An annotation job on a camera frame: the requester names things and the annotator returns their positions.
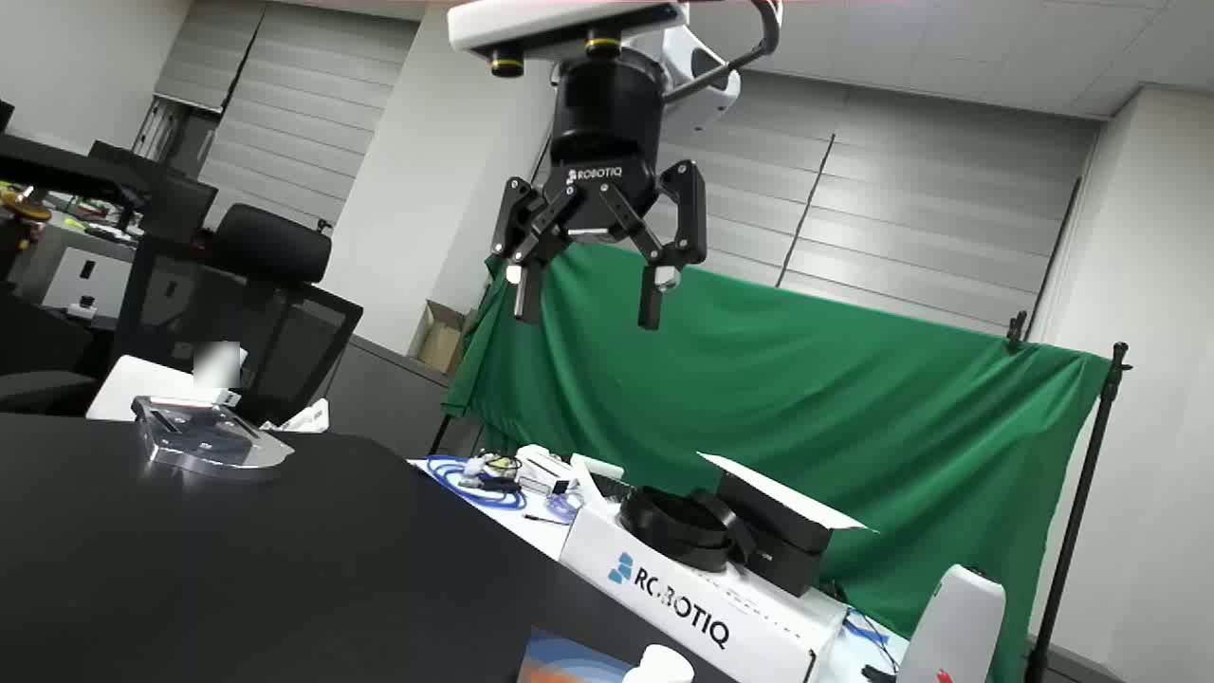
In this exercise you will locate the green backdrop cloth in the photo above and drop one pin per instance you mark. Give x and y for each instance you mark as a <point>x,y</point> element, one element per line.
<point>822,391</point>

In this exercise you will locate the grey window blinds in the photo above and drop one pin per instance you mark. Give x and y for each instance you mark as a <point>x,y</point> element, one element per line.
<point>912,215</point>

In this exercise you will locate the black mesh office chair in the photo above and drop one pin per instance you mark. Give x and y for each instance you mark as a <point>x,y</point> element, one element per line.
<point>269,298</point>

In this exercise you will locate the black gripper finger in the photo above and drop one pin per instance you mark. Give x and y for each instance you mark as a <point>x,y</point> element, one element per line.
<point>688,215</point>
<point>521,234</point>

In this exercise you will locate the brown cardboard box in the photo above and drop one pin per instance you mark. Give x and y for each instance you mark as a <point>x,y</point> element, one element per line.
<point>440,339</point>

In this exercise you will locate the blue Machine Learning book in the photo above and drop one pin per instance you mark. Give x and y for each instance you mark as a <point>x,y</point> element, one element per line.
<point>570,663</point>

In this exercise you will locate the white device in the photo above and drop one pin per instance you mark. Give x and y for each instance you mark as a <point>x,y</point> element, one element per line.
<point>163,383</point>

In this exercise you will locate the white wrist stereo camera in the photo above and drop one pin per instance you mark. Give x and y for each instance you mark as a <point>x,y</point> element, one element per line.
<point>544,23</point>

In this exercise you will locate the white plastic bottle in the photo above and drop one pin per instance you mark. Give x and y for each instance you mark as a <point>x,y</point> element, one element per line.
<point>656,666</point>

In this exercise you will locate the dark computer monitor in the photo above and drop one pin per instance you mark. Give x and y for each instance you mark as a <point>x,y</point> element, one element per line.
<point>157,189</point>

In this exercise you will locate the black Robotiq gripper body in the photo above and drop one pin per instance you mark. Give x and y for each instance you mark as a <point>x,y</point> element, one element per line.
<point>607,120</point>

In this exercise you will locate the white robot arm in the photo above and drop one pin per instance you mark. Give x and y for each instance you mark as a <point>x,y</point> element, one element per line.
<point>693,57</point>

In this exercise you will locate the tall white bottle red label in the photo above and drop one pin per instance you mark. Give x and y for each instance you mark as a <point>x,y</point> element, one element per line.
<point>952,630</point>

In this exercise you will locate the black open case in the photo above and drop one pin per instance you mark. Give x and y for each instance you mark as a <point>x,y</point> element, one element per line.
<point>784,517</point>

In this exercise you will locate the black backdrop stand pole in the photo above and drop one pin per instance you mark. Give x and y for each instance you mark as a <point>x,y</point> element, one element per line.
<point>1086,506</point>

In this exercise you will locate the clear plastic container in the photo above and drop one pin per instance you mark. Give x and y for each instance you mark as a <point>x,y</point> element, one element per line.
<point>202,437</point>

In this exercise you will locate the white Robotiq cardboard box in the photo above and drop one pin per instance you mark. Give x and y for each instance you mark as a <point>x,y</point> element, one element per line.
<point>683,593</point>

